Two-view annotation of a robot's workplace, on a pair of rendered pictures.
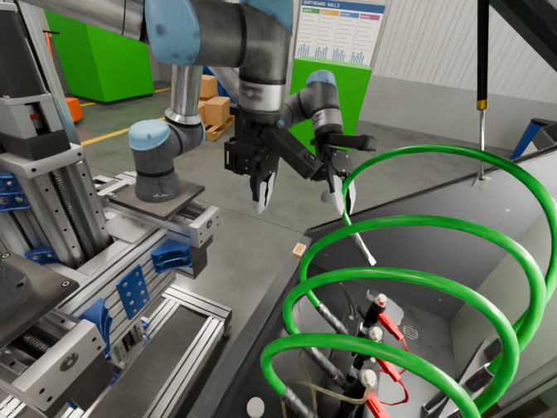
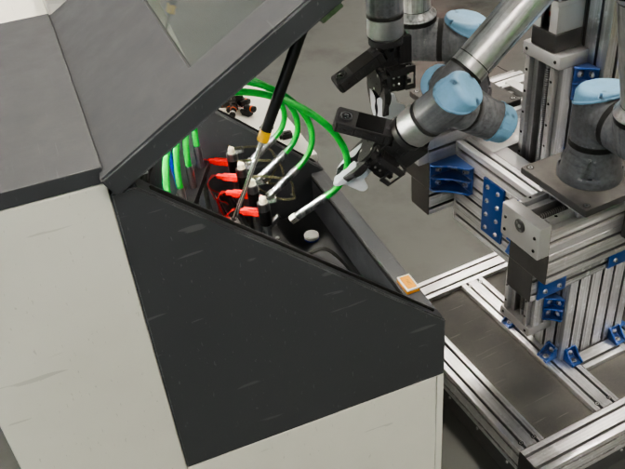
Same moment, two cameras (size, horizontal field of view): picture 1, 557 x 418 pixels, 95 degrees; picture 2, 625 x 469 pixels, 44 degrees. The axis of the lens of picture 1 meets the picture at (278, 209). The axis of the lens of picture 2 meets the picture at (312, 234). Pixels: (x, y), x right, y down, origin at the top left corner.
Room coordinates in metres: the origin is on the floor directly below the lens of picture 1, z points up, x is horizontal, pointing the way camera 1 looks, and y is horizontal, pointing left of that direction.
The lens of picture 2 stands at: (1.50, -1.06, 2.08)
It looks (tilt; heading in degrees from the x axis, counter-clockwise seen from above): 37 degrees down; 141
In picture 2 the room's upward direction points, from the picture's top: 6 degrees counter-clockwise
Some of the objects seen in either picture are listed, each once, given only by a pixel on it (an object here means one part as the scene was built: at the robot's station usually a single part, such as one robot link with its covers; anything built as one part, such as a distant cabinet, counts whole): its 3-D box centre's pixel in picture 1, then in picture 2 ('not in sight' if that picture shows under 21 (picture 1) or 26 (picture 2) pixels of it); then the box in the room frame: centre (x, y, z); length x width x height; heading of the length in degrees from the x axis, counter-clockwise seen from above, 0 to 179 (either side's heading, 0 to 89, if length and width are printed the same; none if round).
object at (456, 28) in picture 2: not in sight; (463, 38); (0.26, 0.55, 1.20); 0.13 x 0.12 x 0.14; 34
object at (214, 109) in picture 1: (202, 104); not in sight; (4.54, 1.54, 0.39); 1.20 x 0.85 x 0.79; 176
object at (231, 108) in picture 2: not in sight; (235, 97); (-0.29, 0.17, 1.01); 0.23 x 0.11 x 0.06; 159
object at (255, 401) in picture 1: (255, 408); (311, 235); (0.22, -0.01, 0.84); 0.04 x 0.04 x 0.01
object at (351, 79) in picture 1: (323, 111); not in sight; (4.01, -0.48, 0.65); 0.95 x 0.86 x 1.30; 82
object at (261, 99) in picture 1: (260, 96); (384, 26); (0.45, 0.05, 1.45); 0.08 x 0.08 x 0.05
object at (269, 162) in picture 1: (254, 142); (389, 62); (0.45, 0.06, 1.37); 0.09 x 0.08 x 0.12; 69
